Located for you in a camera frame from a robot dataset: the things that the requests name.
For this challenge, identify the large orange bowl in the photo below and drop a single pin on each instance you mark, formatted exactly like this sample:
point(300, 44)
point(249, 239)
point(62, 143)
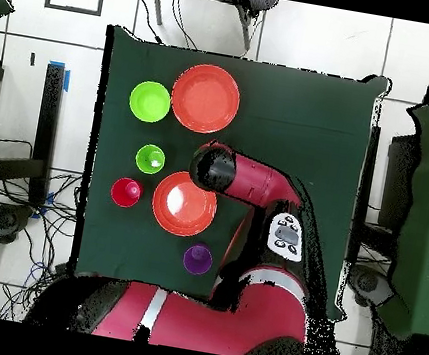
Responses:
point(180, 210)
point(205, 99)

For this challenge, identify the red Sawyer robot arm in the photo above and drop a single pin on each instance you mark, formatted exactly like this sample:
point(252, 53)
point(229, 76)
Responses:
point(239, 319)

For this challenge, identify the green ridged cup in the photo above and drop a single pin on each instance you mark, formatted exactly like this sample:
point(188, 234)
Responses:
point(149, 156)

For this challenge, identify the purple cup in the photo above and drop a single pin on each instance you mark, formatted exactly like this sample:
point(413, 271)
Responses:
point(197, 260)

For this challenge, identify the red cup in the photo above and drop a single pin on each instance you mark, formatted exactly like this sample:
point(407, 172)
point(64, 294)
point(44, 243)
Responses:
point(125, 192)

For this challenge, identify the small green bowl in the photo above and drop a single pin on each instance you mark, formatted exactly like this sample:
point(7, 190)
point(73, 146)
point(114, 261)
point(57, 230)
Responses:
point(150, 101)

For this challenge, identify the dark green table cloth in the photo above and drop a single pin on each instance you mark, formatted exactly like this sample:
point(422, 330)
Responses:
point(309, 120)

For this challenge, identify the black metal stand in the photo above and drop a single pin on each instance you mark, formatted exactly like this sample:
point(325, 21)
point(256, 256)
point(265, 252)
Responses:
point(48, 117)
point(395, 175)

